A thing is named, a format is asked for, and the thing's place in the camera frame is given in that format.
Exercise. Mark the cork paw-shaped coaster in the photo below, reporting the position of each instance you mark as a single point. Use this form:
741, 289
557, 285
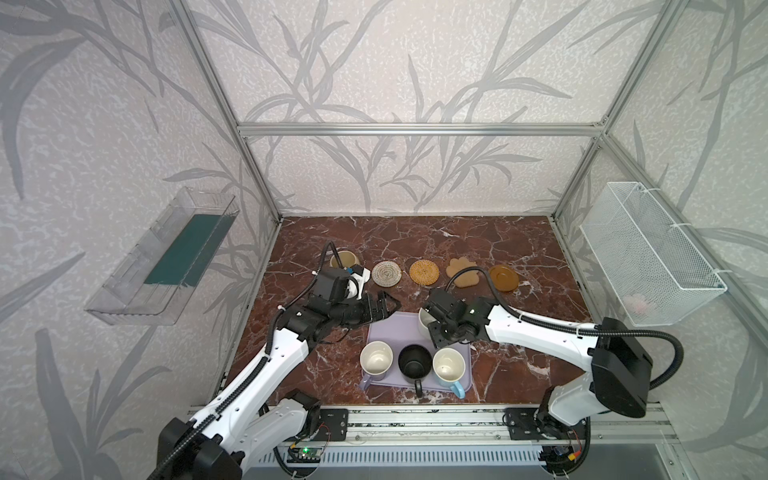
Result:
465, 280

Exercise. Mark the white patterned round coaster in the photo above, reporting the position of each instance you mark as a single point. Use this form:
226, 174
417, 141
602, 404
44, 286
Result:
386, 274

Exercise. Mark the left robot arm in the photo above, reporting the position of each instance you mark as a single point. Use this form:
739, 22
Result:
185, 453

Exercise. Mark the white mug purple handle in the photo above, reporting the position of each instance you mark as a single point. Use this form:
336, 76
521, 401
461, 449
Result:
376, 359

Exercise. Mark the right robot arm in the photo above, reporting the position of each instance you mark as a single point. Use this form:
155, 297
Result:
620, 366

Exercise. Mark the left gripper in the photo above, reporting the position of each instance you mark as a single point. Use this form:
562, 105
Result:
374, 307

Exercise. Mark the lavender tray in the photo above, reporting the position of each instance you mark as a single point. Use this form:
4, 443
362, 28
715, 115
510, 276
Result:
403, 329

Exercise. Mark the aluminium mounting rail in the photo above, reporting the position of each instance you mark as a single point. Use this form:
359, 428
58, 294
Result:
420, 425

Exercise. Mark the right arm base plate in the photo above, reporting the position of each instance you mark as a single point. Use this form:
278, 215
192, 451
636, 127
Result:
527, 423

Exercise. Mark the clear plastic wall bin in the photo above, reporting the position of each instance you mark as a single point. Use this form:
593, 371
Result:
155, 281

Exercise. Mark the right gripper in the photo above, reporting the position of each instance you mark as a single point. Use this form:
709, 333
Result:
438, 311

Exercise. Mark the pink object in basket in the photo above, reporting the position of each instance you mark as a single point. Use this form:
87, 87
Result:
637, 304

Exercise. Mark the black mug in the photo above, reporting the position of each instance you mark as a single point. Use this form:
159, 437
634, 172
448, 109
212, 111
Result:
415, 364

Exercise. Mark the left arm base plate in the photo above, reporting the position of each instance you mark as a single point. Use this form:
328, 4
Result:
326, 425

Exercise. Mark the woven rattan round coaster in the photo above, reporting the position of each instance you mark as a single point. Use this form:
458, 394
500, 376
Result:
424, 272

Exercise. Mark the green circuit board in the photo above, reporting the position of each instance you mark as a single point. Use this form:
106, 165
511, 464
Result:
305, 454

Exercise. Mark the beige ceramic mug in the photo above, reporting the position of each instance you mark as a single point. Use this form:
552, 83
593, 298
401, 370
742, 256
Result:
348, 259

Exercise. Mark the white mug blue outside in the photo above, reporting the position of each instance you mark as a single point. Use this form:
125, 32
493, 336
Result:
449, 366

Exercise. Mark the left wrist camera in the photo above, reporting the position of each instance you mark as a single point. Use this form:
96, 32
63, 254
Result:
359, 277

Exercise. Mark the brown wooden round coaster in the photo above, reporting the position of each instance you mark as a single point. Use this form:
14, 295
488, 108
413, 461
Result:
504, 278

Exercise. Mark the white wire mesh basket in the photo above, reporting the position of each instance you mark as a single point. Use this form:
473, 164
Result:
643, 250

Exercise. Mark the white speckled mug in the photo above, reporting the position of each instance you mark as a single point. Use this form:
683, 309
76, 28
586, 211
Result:
425, 319

